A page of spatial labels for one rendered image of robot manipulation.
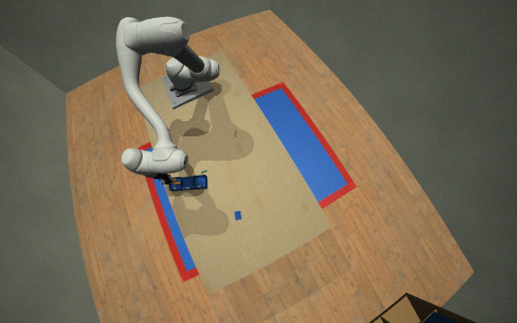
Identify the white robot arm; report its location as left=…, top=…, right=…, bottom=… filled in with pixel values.
left=116, top=17, right=219, bottom=178

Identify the blue three-compartment bin rack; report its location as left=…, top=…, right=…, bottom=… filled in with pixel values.
left=169, top=175, right=207, bottom=191

